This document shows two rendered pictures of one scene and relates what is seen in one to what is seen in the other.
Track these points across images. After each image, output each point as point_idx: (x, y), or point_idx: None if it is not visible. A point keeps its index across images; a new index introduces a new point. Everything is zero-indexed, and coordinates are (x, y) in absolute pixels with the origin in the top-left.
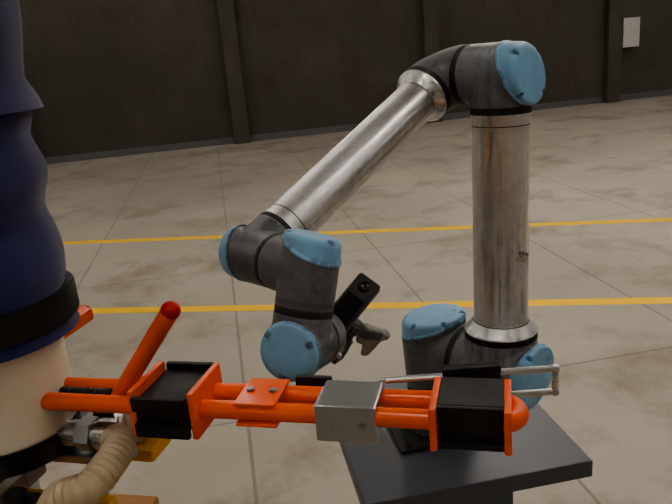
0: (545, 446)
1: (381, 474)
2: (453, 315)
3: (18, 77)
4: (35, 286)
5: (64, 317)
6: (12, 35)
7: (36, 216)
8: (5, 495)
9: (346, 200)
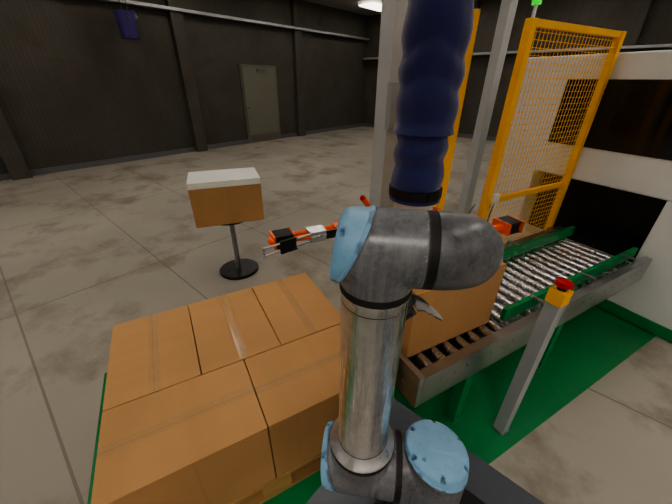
0: None
1: (405, 423)
2: (415, 445)
3: (407, 124)
4: (392, 182)
5: (393, 196)
6: (405, 111)
7: (401, 166)
8: None
9: None
